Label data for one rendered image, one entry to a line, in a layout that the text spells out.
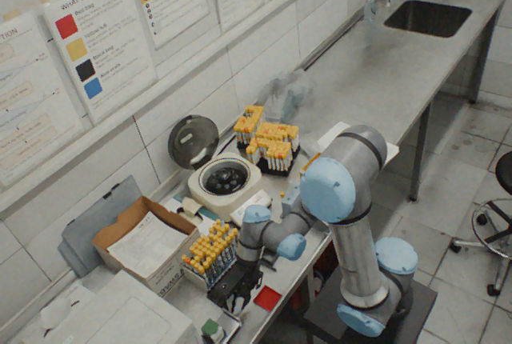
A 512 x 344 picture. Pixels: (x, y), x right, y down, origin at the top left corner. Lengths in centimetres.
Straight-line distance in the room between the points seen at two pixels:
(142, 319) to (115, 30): 85
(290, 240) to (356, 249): 26
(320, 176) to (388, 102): 137
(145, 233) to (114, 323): 53
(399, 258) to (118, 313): 73
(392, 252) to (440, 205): 171
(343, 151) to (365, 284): 35
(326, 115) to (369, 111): 20
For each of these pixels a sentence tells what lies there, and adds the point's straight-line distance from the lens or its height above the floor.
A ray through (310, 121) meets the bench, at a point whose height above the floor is 88.
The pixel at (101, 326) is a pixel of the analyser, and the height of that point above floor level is 118.
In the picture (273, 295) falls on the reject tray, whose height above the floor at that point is 88.
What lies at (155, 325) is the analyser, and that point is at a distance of 119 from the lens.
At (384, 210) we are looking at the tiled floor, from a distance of 285.
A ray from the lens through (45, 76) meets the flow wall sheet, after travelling 138.
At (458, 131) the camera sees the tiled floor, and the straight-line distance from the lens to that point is 345.
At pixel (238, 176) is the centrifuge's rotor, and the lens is 171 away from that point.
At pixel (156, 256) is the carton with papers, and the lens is 161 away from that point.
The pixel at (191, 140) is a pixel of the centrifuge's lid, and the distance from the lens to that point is 180.
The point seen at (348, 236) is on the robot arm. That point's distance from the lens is 97.
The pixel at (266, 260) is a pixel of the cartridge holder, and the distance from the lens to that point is 154.
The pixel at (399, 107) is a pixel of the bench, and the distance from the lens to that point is 216.
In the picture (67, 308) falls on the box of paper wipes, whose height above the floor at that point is 95.
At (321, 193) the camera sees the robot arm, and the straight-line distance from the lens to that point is 87.
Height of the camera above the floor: 218
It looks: 42 degrees down
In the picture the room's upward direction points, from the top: 10 degrees counter-clockwise
